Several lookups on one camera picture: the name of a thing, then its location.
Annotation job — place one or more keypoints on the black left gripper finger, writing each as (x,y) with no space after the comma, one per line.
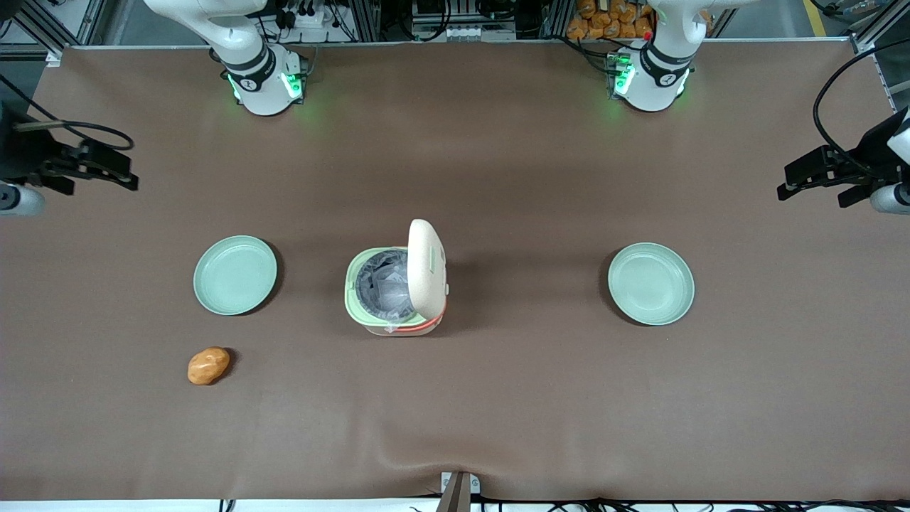
(817,187)
(817,162)

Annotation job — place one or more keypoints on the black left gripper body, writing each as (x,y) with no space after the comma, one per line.
(871,153)

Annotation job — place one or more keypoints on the aluminium frame post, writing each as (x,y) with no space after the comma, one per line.
(554,18)
(366,20)

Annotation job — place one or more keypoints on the orange bread roll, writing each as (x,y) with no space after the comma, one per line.
(208,366)

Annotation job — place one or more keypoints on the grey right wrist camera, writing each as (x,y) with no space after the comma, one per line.
(20,200)

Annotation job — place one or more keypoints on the white power strip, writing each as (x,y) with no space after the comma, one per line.
(313,20)

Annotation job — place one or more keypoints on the white connector strip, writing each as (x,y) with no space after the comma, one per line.
(462,33)

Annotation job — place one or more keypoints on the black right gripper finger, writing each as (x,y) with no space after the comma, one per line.
(106,156)
(117,179)

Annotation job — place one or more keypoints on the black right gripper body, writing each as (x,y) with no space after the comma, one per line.
(23,155)

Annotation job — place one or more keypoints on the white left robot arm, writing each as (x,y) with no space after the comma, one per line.
(650,85)

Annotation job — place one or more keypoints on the grey metal table bracket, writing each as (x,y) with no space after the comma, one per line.
(457,491)

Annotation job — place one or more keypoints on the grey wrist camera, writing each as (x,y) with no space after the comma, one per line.
(892,199)
(20,200)

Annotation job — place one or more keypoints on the pale green plate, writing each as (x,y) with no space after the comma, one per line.
(234,276)
(650,284)

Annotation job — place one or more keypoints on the pile of orange bread rolls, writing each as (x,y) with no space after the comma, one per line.
(604,21)

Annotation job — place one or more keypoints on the brown table cover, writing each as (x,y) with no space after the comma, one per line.
(498,398)

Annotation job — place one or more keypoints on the aluminium frame profile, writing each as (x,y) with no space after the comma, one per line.
(50,32)
(878,25)

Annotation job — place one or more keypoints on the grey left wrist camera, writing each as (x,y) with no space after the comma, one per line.
(892,199)

